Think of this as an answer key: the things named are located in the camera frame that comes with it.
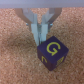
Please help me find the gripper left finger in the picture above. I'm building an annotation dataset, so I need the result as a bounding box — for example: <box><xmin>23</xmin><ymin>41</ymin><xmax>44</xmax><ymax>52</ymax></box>
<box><xmin>14</xmin><ymin>7</ymin><xmax>42</xmax><ymax>46</ymax></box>

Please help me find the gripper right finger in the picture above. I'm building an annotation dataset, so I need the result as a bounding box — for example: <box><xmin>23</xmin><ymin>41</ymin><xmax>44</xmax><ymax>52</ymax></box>
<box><xmin>40</xmin><ymin>7</ymin><xmax>63</xmax><ymax>46</ymax></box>

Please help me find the purple block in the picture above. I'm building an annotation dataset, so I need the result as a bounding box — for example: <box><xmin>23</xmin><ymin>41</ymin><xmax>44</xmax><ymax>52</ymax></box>
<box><xmin>36</xmin><ymin>33</ymin><xmax>70</xmax><ymax>71</ymax></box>

